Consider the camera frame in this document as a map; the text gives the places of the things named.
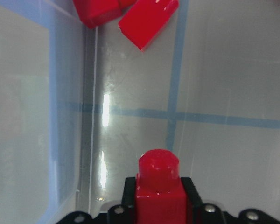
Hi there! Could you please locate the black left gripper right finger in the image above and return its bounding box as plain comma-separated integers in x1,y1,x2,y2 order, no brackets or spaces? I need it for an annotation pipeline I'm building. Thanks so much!
181,177,202,208

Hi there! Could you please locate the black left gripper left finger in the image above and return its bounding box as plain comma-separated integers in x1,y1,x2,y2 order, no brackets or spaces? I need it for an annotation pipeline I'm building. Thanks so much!
121,177,136,208

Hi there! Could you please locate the red block with stud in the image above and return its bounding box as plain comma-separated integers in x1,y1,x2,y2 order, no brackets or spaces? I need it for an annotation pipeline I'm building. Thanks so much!
135,149,187,224

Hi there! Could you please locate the clear plastic storage box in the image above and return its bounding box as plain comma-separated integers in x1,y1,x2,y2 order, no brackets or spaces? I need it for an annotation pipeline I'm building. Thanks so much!
0,0,280,224

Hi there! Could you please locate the red block tilted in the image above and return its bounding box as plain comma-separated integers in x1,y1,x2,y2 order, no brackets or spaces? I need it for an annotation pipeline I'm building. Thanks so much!
118,0,179,51

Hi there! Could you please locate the red block upper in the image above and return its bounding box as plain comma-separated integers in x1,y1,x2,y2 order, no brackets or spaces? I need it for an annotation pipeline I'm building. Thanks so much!
73,0,136,29

